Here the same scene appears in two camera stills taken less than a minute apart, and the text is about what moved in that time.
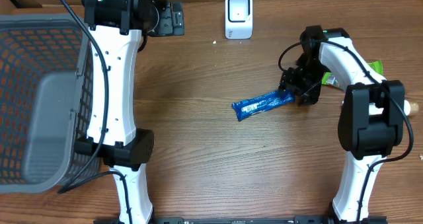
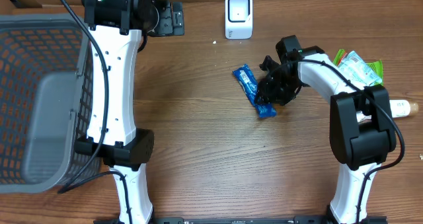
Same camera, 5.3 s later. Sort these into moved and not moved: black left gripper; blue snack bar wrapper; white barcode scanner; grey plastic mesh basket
Moved: blue snack bar wrapper
Not moved: white barcode scanner; black left gripper; grey plastic mesh basket
